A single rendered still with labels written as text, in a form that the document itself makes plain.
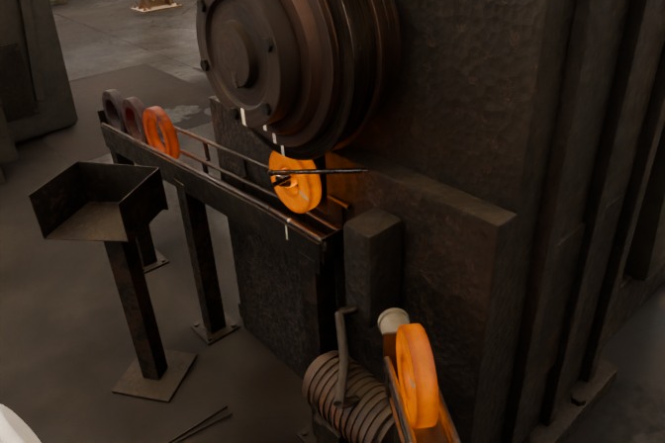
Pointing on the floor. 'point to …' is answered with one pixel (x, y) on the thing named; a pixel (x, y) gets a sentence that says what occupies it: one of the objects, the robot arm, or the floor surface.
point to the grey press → (30, 49)
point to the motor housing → (360, 427)
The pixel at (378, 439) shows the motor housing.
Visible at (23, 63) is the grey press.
